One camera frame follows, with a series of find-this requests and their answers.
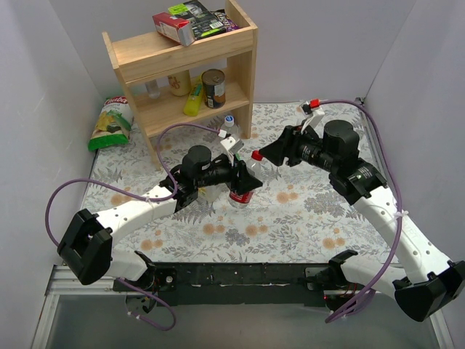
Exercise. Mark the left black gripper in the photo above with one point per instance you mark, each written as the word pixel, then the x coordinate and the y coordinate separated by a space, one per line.
pixel 237 175

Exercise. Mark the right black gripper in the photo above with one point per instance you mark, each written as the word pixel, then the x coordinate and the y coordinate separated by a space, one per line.
pixel 290 146

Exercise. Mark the clear bottle red label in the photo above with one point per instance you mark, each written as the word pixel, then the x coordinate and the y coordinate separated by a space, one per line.
pixel 254 167

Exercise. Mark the red bottle cap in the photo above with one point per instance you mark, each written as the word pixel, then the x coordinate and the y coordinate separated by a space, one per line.
pixel 256 155

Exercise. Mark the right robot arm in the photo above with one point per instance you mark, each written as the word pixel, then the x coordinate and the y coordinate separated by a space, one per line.
pixel 426 279

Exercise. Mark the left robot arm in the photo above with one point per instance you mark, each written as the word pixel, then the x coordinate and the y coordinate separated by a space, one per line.
pixel 88 246

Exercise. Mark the square clear bottle white cap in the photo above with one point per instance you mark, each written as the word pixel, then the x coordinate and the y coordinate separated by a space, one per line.
pixel 210 193

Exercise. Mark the clear bottle blue white cap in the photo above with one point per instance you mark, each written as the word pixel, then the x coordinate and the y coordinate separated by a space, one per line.
pixel 229 127

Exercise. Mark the yellow bottle on shelf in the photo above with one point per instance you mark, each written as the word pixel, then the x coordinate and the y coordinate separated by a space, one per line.
pixel 195 98

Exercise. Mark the small clear bottle on shelf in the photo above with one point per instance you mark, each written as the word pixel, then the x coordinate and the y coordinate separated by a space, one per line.
pixel 153 90

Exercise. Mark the floral table mat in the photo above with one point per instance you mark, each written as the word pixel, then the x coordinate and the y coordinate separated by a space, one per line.
pixel 295 217

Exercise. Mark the tin can on shelf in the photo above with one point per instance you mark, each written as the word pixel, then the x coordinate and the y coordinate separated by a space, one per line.
pixel 214 88

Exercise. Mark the wooden two-tier shelf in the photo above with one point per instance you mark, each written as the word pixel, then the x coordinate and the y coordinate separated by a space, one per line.
pixel 150 56

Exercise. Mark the purple snack packet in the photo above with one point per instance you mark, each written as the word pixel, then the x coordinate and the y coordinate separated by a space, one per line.
pixel 225 20

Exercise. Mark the green chips bag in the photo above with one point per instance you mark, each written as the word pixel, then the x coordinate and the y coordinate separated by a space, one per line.
pixel 113 125

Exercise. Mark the black green box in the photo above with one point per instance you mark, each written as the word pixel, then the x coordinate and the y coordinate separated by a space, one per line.
pixel 204 23

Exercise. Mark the red white carton box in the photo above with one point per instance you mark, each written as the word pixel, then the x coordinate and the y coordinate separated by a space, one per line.
pixel 174 28

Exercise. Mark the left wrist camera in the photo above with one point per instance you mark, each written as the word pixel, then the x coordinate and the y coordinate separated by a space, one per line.
pixel 231 145

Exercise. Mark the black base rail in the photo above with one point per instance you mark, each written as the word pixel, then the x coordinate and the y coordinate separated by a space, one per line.
pixel 195 283

